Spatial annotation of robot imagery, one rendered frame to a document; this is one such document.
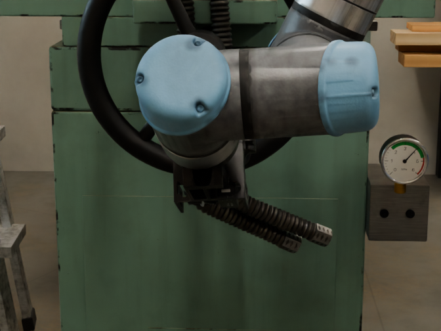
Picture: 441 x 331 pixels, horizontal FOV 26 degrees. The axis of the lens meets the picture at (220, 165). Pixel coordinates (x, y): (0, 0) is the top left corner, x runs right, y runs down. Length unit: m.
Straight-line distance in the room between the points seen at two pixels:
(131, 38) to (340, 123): 0.59
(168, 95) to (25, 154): 3.19
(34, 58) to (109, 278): 2.51
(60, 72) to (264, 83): 0.62
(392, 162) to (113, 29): 0.41
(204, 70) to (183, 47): 0.03
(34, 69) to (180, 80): 3.12
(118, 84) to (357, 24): 0.52
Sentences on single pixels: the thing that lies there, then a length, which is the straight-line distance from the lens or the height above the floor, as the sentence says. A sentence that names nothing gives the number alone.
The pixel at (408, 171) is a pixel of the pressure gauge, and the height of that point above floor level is 0.65.
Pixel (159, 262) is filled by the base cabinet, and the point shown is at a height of 0.49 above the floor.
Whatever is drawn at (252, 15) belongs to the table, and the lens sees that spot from 1.20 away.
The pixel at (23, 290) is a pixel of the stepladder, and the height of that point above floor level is 0.11.
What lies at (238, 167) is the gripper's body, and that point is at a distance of 0.94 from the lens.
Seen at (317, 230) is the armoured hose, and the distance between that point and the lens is 1.25.
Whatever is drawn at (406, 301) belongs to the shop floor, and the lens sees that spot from 2.59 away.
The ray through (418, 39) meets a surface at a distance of 3.29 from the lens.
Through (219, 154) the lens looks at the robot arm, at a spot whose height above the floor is 0.76.
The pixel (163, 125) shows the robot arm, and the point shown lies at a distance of 0.75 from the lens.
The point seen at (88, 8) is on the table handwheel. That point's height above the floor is 0.87.
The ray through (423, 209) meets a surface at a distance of 1.32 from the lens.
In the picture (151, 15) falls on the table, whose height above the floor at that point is 0.85.
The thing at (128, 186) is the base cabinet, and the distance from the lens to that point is 1.35.
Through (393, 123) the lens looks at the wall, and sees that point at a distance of 3.82.
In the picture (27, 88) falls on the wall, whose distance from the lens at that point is 3.86.
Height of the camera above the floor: 0.96
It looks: 14 degrees down
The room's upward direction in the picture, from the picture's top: straight up
